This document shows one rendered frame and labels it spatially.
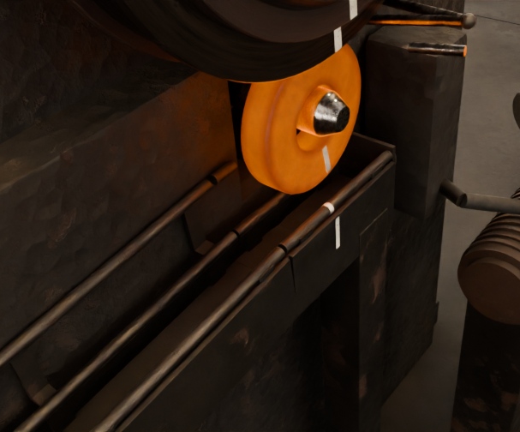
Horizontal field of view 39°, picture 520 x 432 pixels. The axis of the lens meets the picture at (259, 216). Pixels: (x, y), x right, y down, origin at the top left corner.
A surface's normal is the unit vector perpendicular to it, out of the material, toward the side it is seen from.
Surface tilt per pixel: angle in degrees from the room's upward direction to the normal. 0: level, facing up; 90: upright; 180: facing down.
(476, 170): 0
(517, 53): 0
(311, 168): 90
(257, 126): 70
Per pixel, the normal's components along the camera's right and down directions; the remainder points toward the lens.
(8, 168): -0.08, -0.78
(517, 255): 0.10, -0.68
